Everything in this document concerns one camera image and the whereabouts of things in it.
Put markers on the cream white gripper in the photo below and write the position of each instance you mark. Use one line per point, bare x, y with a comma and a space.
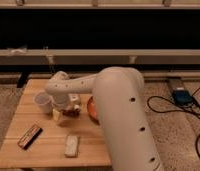
73, 102

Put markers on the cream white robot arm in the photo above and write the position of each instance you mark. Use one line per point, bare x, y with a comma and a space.
117, 96

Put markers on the white sponge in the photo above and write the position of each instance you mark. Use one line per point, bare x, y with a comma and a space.
71, 146

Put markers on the white plastic cup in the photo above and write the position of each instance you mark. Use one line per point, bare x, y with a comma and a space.
44, 102

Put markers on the orange bowl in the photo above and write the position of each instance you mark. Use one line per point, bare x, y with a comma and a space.
92, 111

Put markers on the wooden table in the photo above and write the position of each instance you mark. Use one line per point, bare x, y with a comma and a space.
48, 149

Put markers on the dark red rectangular bar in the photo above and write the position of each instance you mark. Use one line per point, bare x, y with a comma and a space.
28, 138

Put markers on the blue device on floor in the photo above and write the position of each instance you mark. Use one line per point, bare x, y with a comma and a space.
182, 97

